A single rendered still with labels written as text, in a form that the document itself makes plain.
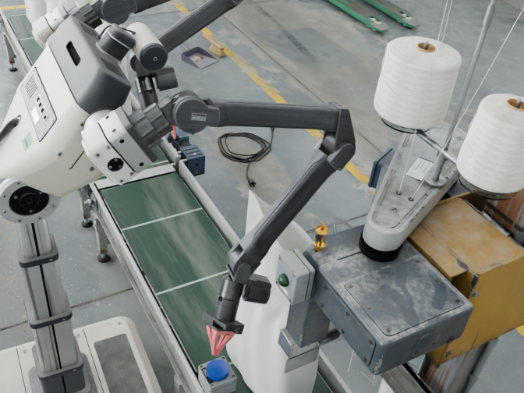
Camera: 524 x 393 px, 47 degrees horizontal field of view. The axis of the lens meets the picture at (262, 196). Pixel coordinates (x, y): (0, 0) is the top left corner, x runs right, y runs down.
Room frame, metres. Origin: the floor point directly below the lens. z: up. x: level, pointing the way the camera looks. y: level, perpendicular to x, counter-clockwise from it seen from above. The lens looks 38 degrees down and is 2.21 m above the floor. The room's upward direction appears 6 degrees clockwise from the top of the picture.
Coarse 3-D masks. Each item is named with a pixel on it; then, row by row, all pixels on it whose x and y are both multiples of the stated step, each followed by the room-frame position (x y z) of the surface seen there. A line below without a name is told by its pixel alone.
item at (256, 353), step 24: (288, 240) 1.39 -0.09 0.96; (264, 264) 1.33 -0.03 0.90; (240, 312) 1.31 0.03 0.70; (264, 312) 1.22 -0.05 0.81; (288, 312) 1.21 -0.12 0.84; (240, 336) 1.28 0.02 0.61; (264, 336) 1.19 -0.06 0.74; (240, 360) 1.27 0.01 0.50; (264, 360) 1.17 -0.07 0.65; (264, 384) 1.15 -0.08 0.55; (288, 384) 1.11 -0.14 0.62; (312, 384) 1.16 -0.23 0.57
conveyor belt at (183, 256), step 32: (128, 192) 2.25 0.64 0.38; (160, 192) 2.28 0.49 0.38; (128, 224) 2.03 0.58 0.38; (160, 224) 2.05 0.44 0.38; (192, 224) 2.07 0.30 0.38; (160, 256) 1.85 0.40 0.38; (192, 256) 1.87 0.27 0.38; (224, 256) 1.89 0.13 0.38; (160, 288) 1.67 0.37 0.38; (192, 288) 1.68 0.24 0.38; (192, 320) 1.52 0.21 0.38; (192, 352) 1.37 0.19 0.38; (224, 352) 1.39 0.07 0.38; (320, 384) 1.29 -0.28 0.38
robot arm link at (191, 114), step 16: (192, 96) 1.15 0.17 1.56; (176, 112) 1.11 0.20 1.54; (192, 112) 1.12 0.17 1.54; (208, 112) 1.13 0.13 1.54; (224, 112) 1.16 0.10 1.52; (240, 112) 1.18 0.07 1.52; (256, 112) 1.19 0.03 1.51; (272, 112) 1.20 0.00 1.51; (288, 112) 1.21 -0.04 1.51; (304, 112) 1.23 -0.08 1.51; (320, 112) 1.24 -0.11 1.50; (336, 112) 1.25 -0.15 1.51; (192, 128) 1.11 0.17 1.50; (288, 128) 1.21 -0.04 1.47; (304, 128) 1.22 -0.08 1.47; (320, 128) 1.23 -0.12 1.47; (336, 128) 1.24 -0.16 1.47; (352, 128) 1.24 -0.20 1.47; (336, 144) 1.22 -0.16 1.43; (352, 144) 1.23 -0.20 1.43
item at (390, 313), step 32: (320, 256) 0.94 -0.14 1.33; (352, 256) 0.95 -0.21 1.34; (416, 256) 0.97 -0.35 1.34; (320, 288) 0.88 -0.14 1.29; (352, 288) 0.85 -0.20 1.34; (384, 288) 0.86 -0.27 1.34; (416, 288) 0.87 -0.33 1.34; (448, 288) 0.88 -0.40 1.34; (288, 320) 0.95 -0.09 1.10; (320, 320) 0.92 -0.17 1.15; (352, 320) 0.79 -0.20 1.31; (384, 320) 0.77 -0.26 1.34; (416, 320) 0.78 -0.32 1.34; (448, 320) 0.80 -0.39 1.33; (384, 352) 0.72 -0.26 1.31; (416, 352) 0.76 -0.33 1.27
